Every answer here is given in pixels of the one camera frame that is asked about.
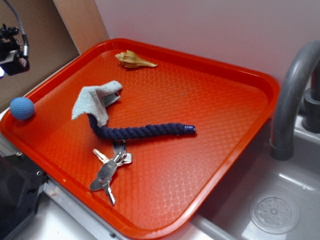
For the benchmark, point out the grey toy faucet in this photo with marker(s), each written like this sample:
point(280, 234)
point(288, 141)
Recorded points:
point(291, 99)

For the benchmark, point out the brown cardboard panel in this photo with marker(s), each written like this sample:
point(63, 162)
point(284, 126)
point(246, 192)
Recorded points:
point(58, 31)

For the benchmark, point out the grey plastic toy sink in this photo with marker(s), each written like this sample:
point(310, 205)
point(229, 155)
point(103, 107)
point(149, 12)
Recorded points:
point(261, 198)

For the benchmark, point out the red plastic tray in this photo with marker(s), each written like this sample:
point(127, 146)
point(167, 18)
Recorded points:
point(170, 176)

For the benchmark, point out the light blue cloth rag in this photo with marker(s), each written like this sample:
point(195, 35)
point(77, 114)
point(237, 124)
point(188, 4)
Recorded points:
point(94, 100)

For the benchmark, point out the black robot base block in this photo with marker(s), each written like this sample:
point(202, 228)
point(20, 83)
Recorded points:
point(21, 186)

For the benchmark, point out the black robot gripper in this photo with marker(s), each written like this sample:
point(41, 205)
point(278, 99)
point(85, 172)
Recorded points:
point(14, 54)

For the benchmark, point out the blue dimpled ball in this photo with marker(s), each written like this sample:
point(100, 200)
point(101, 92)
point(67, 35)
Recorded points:
point(21, 108)

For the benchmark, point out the tan spiral seashell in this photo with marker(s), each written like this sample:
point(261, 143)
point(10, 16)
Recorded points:
point(130, 59)

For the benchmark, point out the dark grey faucet knob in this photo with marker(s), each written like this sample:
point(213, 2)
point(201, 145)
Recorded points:
point(311, 100)

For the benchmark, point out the silver key bunch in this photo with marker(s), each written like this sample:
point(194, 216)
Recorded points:
point(109, 167)

